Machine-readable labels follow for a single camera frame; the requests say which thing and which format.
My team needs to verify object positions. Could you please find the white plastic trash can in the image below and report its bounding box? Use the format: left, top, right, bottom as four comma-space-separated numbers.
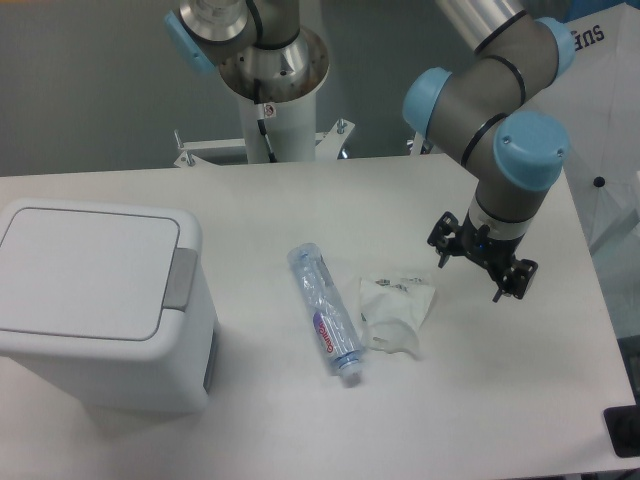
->
1, 198, 218, 413

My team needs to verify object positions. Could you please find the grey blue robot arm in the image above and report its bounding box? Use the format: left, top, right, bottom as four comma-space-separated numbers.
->
164, 1, 575, 298

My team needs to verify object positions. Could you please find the clear crushed plastic bottle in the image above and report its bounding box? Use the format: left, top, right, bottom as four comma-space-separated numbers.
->
287, 243, 363, 387

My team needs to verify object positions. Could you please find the black device at edge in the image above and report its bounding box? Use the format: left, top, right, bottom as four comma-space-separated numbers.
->
603, 405, 639, 458

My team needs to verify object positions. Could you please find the white plastic wrapper bag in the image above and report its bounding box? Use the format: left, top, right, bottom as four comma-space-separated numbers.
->
359, 273, 436, 360

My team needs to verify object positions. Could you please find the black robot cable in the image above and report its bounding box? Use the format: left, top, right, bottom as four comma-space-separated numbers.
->
252, 77, 279, 164

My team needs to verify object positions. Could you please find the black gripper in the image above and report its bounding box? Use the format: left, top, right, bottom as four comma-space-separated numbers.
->
427, 211, 538, 301

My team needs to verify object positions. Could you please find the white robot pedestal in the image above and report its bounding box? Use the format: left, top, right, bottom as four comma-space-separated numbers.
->
172, 29, 359, 169

